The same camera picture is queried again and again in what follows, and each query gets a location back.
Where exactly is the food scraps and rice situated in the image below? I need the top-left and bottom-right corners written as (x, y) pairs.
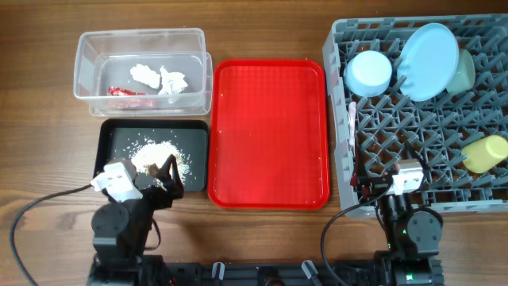
top-left (122, 137), bottom-right (191, 187)

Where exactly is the white plastic spoon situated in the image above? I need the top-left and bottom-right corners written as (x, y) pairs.
top-left (348, 101), bottom-right (356, 124)

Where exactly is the white napkin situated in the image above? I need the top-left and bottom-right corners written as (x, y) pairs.
top-left (159, 66), bottom-right (188, 95)
top-left (129, 64), bottom-right (161, 89)

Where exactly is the light blue bowl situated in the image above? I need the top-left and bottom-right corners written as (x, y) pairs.
top-left (344, 51), bottom-right (392, 97)

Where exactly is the red strawberry cake wrapper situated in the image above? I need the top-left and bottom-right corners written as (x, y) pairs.
top-left (107, 87), bottom-right (154, 109)

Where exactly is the yellow plastic cup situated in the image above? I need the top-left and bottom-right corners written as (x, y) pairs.
top-left (461, 135), bottom-right (508, 173)

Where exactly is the light blue plate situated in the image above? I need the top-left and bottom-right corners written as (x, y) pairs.
top-left (397, 23), bottom-right (459, 102)

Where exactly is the mint green bowl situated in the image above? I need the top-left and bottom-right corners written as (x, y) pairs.
top-left (446, 49), bottom-right (475, 95)

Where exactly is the white plastic fork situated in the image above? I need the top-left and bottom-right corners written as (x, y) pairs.
top-left (348, 119), bottom-right (356, 153)

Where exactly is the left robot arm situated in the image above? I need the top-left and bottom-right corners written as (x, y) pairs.
top-left (87, 155), bottom-right (184, 285)

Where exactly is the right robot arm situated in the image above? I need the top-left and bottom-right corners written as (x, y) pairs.
top-left (350, 150), bottom-right (445, 285)

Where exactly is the black food waste tray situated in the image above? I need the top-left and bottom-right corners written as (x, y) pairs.
top-left (94, 118), bottom-right (209, 192)

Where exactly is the grey dishwasher rack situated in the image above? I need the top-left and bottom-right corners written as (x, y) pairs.
top-left (322, 14), bottom-right (507, 218)

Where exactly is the clear plastic waste bin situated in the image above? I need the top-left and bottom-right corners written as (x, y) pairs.
top-left (73, 28), bottom-right (213, 117)

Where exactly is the red serving tray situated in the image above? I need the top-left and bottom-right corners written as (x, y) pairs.
top-left (208, 59), bottom-right (330, 211)

